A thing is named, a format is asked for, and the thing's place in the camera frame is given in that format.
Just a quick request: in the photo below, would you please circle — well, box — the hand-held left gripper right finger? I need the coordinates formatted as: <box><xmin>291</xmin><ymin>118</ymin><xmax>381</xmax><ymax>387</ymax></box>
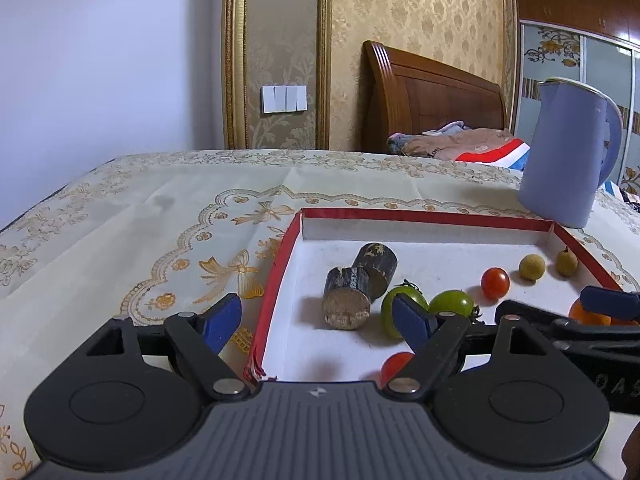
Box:
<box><xmin>384</xmin><ymin>292</ymin><xmax>555</xmax><ymax>397</ymax></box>

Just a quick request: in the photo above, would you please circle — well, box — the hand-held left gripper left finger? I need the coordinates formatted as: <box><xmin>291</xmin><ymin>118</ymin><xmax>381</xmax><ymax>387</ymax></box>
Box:
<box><xmin>82</xmin><ymin>292</ymin><xmax>249</xmax><ymax>403</ymax></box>

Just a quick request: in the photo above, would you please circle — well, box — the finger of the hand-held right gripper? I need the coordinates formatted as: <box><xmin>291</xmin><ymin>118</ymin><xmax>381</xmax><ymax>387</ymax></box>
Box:
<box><xmin>494</xmin><ymin>300</ymin><xmax>577</xmax><ymax>344</ymax></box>
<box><xmin>581</xmin><ymin>286</ymin><xmax>640</xmax><ymax>321</ymax></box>

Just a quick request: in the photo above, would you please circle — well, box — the green tomato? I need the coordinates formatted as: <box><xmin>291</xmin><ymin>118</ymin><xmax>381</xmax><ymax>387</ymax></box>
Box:
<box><xmin>380</xmin><ymin>280</ymin><xmax>431</xmax><ymax>339</ymax></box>
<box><xmin>428</xmin><ymin>288</ymin><xmax>484</xmax><ymax>322</ymax></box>

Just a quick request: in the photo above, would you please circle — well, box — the small orange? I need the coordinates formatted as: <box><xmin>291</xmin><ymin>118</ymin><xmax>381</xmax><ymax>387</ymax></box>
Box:
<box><xmin>569</xmin><ymin>297</ymin><xmax>614</xmax><ymax>327</ymax></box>

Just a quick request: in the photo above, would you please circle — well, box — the red cherry tomato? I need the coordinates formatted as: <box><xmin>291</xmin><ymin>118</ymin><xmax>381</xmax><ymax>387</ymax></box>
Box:
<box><xmin>379</xmin><ymin>351</ymin><xmax>416</xmax><ymax>389</ymax></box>
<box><xmin>481</xmin><ymin>267</ymin><xmax>511</xmax><ymax>300</ymax></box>

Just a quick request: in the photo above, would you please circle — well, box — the yellow longan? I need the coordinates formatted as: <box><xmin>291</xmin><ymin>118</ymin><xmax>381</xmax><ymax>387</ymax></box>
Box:
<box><xmin>518</xmin><ymin>254</ymin><xmax>546</xmax><ymax>282</ymax></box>
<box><xmin>555</xmin><ymin>247</ymin><xmax>580</xmax><ymax>277</ymax></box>

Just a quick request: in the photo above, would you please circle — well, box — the dark sugarcane piece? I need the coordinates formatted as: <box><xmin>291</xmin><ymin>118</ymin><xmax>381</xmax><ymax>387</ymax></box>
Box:
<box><xmin>352</xmin><ymin>242</ymin><xmax>399</xmax><ymax>299</ymax></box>
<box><xmin>322</xmin><ymin>266</ymin><xmax>374</xmax><ymax>331</ymax></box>

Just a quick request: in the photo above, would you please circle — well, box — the red cardboard box tray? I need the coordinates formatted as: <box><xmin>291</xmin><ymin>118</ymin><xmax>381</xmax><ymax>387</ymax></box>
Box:
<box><xmin>243</xmin><ymin>207</ymin><xmax>626</xmax><ymax>387</ymax></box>

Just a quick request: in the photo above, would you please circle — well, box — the blue plastic kettle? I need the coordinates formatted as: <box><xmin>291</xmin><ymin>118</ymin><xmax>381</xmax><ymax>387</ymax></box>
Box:
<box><xmin>516</xmin><ymin>77</ymin><xmax>624</xmax><ymax>229</ymax></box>

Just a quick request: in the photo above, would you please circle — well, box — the brown striped blanket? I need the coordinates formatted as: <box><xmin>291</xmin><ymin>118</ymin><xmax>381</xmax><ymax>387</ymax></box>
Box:
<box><xmin>387</xmin><ymin>121</ymin><xmax>530</xmax><ymax>170</ymax></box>

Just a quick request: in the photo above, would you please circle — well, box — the wooden bed headboard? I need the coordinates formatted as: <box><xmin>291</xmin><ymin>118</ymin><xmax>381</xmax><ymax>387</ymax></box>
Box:
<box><xmin>362</xmin><ymin>40</ymin><xmax>508</xmax><ymax>153</ymax></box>

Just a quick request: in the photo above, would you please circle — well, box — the wardrobe with floral glass doors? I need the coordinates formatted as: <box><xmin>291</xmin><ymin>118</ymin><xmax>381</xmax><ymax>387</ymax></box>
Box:
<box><xmin>512</xmin><ymin>0</ymin><xmax>640</xmax><ymax>201</ymax></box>

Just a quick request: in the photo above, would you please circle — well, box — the white wall light switch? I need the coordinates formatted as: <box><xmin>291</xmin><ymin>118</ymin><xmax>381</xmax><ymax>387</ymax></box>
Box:
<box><xmin>261</xmin><ymin>85</ymin><xmax>309</xmax><ymax>114</ymax></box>

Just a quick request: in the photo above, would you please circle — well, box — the gold wall panel frame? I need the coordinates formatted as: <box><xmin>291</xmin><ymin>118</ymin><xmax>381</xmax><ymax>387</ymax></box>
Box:
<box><xmin>222</xmin><ymin>0</ymin><xmax>334</xmax><ymax>151</ymax></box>

